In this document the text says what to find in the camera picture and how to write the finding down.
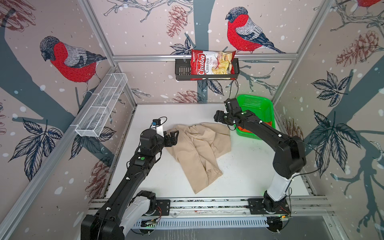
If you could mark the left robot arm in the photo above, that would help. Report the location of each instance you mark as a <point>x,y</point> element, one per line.
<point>122,210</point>

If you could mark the right controller board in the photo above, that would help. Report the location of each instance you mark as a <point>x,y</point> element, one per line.
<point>277,224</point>

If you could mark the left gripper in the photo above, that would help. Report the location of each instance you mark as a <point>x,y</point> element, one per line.
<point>173,141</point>

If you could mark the beige shorts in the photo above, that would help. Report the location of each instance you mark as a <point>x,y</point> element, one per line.
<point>197,150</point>

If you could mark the orange shorts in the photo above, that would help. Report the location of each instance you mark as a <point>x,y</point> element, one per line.
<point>246,131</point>

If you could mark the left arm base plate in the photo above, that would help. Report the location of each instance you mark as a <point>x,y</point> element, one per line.
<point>159,208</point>

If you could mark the controller board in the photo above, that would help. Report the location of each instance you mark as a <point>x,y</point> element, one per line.
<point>277,224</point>
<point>148,226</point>

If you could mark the left controller board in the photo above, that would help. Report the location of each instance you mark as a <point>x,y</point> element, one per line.
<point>148,226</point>

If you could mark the red cassava chips bag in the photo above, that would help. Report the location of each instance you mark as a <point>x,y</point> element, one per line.
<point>212,63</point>

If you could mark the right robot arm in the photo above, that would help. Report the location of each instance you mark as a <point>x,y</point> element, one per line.
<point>289,151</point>

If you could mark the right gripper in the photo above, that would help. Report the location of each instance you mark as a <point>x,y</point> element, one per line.
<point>217,116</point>

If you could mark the green plastic basket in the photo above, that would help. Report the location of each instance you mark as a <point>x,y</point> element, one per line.
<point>261,107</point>

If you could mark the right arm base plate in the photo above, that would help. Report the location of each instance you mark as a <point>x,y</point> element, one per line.
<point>261,206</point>

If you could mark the aluminium mounting rail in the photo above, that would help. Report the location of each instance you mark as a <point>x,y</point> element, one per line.
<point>238,207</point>

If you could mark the black wall basket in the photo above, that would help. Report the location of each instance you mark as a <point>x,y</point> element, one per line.
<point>183,72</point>

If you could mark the white wire mesh shelf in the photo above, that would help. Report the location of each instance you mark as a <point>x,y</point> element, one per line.
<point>98,113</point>

